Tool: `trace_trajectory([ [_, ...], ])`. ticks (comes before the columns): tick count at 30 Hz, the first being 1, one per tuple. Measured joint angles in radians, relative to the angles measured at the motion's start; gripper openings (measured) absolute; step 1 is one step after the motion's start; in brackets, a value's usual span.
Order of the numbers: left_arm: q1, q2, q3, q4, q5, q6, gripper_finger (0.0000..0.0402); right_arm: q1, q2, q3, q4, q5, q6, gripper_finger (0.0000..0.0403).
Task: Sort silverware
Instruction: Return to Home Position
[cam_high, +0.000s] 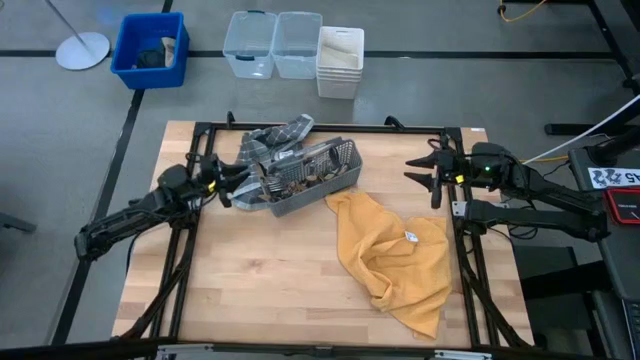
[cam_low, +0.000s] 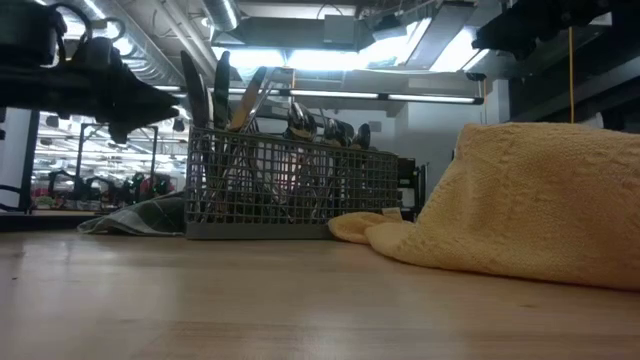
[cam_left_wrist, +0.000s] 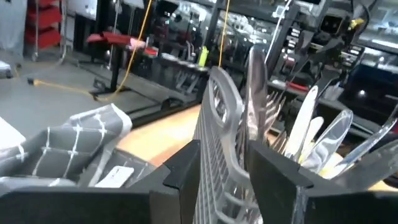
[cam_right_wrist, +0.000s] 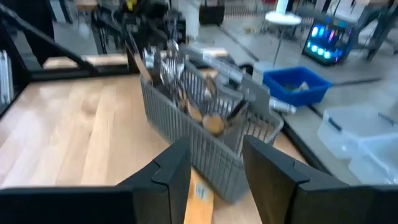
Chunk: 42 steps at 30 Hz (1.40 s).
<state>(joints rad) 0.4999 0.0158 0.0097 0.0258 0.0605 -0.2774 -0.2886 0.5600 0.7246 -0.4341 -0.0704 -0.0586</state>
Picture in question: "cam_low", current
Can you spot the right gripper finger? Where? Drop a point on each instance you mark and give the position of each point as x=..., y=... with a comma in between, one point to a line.
x=505, y=37

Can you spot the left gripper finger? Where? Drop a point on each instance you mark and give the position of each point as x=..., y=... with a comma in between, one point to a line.
x=119, y=134
x=150, y=102

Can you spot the yellow terry towel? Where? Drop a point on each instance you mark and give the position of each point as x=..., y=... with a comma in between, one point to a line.
x=525, y=200

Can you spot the grey mesh silverware basket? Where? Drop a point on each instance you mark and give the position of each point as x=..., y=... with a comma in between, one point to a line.
x=300, y=200

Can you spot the black background robot arm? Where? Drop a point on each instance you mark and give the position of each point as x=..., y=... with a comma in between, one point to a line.
x=75, y=185

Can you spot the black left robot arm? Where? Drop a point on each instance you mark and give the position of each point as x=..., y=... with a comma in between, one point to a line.
x=25, y=30

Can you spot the white ceiling box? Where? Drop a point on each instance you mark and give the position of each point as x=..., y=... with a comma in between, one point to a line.
x=602, y=20

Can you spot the grey checked dish towel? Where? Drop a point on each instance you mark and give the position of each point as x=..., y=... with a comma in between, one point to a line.
x=145, y=217

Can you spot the ceiling light strip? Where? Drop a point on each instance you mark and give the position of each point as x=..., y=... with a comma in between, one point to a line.
x=350, y=94

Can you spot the silver ceiling duct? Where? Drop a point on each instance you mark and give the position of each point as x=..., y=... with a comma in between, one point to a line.
x=222, y=12

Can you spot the black frame clamp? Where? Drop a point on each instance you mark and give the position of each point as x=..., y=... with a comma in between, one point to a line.
x=412, y=175

